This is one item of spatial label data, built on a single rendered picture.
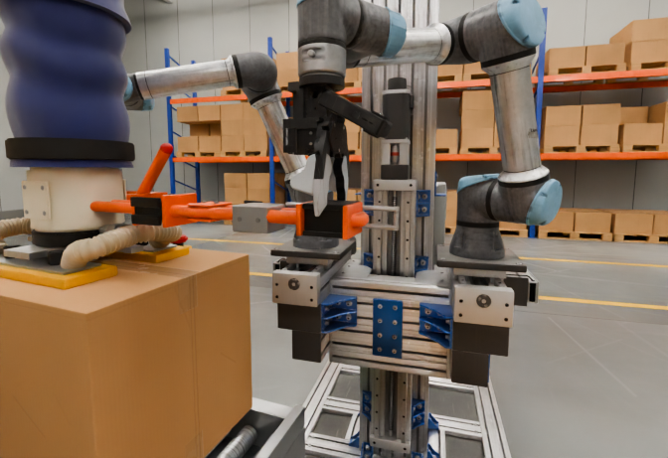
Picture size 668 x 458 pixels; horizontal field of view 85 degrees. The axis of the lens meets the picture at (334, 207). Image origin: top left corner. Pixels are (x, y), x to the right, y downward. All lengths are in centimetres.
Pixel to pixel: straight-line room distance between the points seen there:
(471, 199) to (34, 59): 102
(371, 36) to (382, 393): 114
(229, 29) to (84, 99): 1033
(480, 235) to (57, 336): 94
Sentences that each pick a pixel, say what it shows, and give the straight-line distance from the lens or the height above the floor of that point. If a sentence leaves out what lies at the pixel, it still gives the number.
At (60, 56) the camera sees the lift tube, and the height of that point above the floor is 149.
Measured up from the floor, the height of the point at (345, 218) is 121.
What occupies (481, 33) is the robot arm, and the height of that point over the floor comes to 158.
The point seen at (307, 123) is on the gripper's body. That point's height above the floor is 135.
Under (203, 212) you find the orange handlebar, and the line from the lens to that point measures 68.
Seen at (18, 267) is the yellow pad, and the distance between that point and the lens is 92.
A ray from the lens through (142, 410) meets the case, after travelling 78.
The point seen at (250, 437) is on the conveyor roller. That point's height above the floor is 54.
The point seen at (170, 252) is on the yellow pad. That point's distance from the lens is 91.
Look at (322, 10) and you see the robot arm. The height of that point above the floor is 151.
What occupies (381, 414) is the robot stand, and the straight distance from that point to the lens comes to 145.
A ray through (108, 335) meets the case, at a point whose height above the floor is 103.
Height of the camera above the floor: 128
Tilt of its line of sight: 6 degrees down
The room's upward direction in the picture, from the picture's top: straight up
